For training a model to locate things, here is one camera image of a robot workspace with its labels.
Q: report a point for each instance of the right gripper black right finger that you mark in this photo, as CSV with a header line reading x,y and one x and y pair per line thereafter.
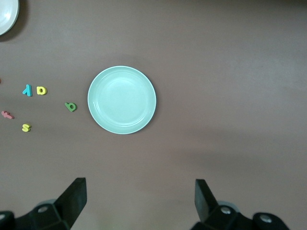
x,y
206,206

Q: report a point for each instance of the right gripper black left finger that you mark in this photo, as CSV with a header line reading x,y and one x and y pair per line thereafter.
x,y
72,201

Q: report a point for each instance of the green foam letter b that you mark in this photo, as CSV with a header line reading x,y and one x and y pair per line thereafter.
x,y
67,105

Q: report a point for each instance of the yellow foam letter a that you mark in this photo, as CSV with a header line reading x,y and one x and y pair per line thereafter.
x,y
45,90

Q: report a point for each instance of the teal foam letter y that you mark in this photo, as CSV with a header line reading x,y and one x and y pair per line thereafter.
x,y
28,90

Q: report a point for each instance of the yellow foam letter s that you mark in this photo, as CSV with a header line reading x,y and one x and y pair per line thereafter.
x,y
26,127

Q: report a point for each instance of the pink foam letter f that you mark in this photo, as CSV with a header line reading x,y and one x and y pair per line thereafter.
x,y
7,114

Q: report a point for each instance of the brown table cover mat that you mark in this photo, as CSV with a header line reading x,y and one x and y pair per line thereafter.
x,y
216,95

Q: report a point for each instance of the light green plate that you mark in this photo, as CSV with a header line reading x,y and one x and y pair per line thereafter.
x,y
121,100

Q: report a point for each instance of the beige plate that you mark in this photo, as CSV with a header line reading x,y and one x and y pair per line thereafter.
x,y
6,14

